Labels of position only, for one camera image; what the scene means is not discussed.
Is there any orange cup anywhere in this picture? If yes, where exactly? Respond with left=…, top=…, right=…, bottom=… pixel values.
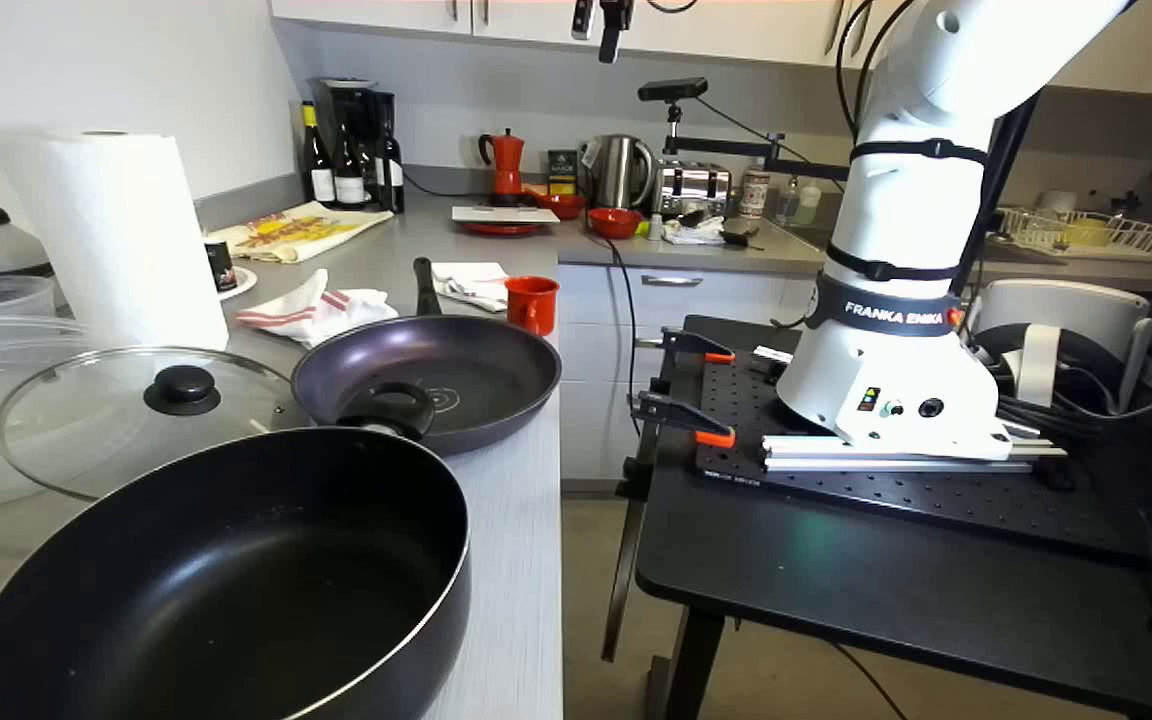
left=503, top=275, right=560, bottom=337

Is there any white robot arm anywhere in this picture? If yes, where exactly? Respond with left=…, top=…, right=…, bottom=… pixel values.
left=776, top=0, right=1134, bottom=459

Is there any purple frying pan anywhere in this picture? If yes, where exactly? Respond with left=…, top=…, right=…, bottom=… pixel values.
left=293, top=255, right=560, bottom=455

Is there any white folded cloth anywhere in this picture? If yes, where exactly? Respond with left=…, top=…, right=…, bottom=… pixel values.
left=434, top=261, right=508, bottom=312

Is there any red bowl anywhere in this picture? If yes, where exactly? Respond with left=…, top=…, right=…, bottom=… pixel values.
left=584, top=207, right=641, bottom=240

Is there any white cutting board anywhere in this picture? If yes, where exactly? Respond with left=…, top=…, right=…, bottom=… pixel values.
left=454, top=204, right=560, bottom=226

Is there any steel electric kettle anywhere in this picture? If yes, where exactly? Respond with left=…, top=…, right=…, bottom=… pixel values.
left=580, top=133, right=655, bottom=207

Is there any red moka pot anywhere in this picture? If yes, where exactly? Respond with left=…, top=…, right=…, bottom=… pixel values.
left=477, top=126, right=524, bottom=204

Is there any black perforated robot table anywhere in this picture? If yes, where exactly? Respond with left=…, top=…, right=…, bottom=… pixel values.
left=626, top=314, right=1152, bottom=720

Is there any red striped dish towel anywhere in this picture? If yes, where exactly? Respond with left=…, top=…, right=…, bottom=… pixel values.
left=236, top=269, right=397, bottom=346

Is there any black coffee machine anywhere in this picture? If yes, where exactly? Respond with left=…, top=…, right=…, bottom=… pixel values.
left=317, top=74, right=404, bottom=211

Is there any yellow printed tea towel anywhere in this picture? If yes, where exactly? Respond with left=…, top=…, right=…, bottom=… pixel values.
left=218, top=204, right=389, bottom=263

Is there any dark wine bottle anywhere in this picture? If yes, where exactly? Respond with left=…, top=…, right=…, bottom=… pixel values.
left=302, top=98, right=336, bottom=204

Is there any black deep pan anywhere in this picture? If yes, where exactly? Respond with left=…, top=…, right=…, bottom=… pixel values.
left=0, top=428, right=473, bottom=720

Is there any white plate with spices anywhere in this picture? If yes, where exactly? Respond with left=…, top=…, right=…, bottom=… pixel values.
left=203, top=240, right=258, bottom=301

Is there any white paper towel roll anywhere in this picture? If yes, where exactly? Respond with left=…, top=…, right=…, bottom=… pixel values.
left=0, top=133, right=227, bottom=346

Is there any glass pan lid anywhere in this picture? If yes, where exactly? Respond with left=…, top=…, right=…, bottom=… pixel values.
left=0, top=346, right=303, bottom=500

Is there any dish drying rack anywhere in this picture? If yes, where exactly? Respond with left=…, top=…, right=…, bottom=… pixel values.
left=1002, top=207, right=1152, bottom=263

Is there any orange handled clamp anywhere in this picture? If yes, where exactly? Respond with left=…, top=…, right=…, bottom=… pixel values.
left=635, top=390, right=742, bottom=452
left=662, top=326, right=742, bottom=366

